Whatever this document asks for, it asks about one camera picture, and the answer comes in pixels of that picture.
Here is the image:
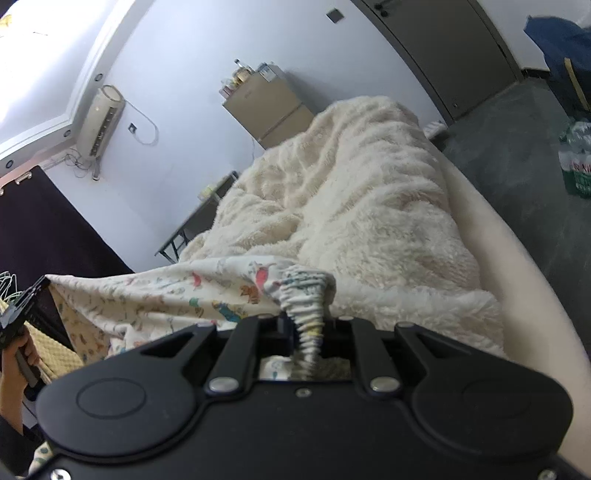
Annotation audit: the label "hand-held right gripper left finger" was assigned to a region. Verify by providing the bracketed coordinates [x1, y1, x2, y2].
[110, 316, 297, 396]

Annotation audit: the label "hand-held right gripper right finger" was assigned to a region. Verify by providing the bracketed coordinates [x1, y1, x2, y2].
[322, 316, 491, 396]

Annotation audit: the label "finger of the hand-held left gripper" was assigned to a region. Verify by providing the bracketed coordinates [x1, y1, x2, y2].
[13, 275, 51, 319]

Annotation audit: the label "cartoon print cream pants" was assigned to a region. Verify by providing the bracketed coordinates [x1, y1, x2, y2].
[28, 256, 352, 478]

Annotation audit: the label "person's left forearm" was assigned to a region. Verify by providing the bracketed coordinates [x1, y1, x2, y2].
[0, 369, 26, 437]

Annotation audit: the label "person's left hand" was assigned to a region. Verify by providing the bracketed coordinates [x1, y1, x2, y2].
[2, 333, 41, 386]

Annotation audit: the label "yellow quilted cloth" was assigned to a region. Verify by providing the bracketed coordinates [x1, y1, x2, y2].
[23, 318, 86, 385]

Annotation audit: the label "dark curtain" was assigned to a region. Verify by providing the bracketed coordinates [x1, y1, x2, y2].
[0, 165, 136, 301]

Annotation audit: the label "white folding table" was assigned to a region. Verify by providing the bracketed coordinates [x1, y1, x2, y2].
[154, 171, 241, 265]

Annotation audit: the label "fluffy cream blanket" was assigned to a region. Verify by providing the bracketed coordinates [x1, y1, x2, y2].
[178, 95, 505, 357]

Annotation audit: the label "white mattress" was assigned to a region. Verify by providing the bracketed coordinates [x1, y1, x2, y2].
[416, 120, 591, 468]

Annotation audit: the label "white air conditioner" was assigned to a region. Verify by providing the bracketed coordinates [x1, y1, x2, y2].
[75, 84, 126, 160]

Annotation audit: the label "beige two-door fridge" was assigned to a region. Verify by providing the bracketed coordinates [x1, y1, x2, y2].
[222, 65, 316, 151]

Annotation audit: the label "pack of water bottles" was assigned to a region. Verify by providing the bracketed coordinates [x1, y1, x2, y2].
[558, 117, 591, 200]

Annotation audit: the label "grey room door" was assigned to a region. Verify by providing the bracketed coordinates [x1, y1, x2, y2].
[351, 0, 523, 124]

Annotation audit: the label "dark blue bag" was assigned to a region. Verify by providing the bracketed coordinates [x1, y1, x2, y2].
[524, 16, 591, 114]

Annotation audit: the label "wire clothes hangers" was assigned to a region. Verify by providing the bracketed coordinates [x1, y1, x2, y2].
[0, 271, 25, 306]

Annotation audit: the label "tangled wires under air conditioner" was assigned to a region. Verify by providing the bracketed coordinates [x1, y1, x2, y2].
[61, 147, 103, 182]

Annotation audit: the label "white power cable loop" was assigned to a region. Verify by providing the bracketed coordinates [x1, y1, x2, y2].
[124, 99, 160, 145]

